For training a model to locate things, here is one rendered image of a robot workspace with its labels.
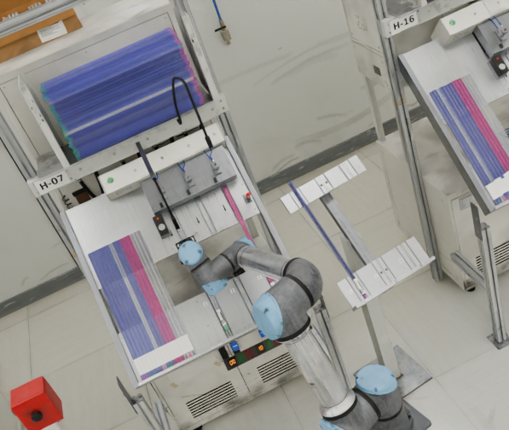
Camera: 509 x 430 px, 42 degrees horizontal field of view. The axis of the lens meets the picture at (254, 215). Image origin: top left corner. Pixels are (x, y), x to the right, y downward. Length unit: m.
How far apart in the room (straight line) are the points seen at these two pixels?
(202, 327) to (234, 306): 0.13
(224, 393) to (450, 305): 1.14
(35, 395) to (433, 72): 1.94
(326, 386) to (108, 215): 1.10
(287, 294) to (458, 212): 1.35
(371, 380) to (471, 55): 1.41
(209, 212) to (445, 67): 1.10
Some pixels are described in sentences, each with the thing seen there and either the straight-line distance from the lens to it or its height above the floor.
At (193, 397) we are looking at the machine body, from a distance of 3.00.
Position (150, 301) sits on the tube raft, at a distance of 2.47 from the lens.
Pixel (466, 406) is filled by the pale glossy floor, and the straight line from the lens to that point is 2.94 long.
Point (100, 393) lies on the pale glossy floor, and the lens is 3.64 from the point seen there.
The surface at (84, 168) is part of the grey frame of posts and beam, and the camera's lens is 2.51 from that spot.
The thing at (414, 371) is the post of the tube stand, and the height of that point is 0.01.
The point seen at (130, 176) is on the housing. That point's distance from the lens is 2.52.
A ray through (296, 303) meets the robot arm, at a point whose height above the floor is 1.14.
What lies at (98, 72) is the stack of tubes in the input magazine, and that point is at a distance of 2.38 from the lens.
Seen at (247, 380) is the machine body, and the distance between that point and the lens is 3.03.
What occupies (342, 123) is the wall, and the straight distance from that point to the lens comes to 4.50.
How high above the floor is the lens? 2.34
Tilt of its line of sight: 33 degrees down
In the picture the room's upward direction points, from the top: 21 degrees counter-clockwise
